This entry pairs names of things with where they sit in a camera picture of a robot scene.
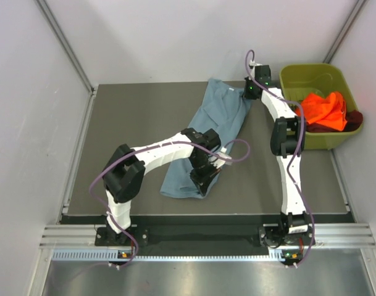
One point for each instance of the orange t-shirt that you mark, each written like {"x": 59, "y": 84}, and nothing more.
{"x": 329, "y": 111}

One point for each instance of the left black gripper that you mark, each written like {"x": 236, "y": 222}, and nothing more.
{"x": 204, "y": 181}

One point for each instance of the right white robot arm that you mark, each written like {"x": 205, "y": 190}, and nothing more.
{"x": 286, "y": 144}

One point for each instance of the slotted grey cable duct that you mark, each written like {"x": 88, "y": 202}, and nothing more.
{"x": 122, "y": 256}

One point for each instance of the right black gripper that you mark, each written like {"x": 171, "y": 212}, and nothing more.
{"x": 245, "y": 94}

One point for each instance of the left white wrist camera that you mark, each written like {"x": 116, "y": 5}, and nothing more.
{"x": 221, "y": 158}

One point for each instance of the olive green plastic bin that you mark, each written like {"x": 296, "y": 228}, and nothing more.
{"x": 299, "y": 80}

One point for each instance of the dark red t-shirt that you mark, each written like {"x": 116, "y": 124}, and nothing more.
{"x": 354, "y": 120}

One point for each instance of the aluminium frame rail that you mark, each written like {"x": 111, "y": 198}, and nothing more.
{"x": 333, "y": 236}

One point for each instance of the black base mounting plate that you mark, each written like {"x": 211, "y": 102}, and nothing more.
{"x": 185, "y": 248}

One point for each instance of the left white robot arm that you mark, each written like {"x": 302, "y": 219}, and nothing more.
{"x": 123, "y": 175}

